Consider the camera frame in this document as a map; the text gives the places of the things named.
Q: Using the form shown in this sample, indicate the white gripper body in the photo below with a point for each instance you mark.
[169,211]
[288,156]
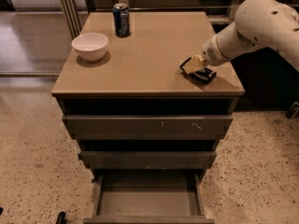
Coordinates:
[209,54]

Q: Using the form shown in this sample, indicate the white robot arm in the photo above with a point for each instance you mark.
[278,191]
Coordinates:
[257,24]

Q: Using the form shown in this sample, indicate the grey open bottom drawer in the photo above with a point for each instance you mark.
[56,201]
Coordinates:
[148,197]

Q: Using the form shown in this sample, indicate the metal window frame post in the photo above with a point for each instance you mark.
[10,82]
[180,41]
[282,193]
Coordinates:
[71,15]

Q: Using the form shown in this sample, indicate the grey top drawer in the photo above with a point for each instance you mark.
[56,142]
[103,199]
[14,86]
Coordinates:
[88,127]

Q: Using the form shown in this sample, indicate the grey middle drawer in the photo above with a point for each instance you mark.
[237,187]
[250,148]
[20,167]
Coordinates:
[148,160]

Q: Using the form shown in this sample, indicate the black object on floor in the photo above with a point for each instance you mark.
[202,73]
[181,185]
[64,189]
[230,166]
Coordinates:
[61,218]

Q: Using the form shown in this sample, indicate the white ceramic bowl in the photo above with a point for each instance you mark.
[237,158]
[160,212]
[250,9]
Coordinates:
[91,47]

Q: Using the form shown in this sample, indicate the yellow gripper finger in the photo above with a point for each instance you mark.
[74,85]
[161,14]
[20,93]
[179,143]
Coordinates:
[194,64]

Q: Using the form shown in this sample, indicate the blue soda can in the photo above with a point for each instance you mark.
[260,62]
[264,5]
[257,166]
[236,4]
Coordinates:
[121,20]

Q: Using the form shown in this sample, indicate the grey three-drawer cabinet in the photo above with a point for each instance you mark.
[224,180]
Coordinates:
[140,76]

